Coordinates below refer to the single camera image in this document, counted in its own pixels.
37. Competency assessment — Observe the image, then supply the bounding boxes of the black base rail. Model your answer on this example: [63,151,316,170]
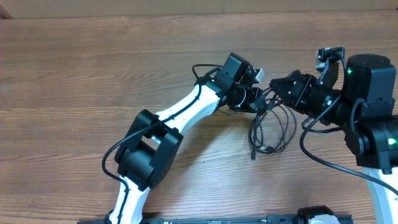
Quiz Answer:
[77,205,354,224]

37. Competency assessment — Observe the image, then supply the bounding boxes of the long black usb cable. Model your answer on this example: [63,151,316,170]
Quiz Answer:
[251,90,298,155]

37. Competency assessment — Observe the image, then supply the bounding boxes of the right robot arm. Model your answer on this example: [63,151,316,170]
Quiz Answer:
[269,47,397,223]

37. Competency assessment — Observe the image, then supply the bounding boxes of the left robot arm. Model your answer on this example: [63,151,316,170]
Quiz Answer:
[104,53,265,223]

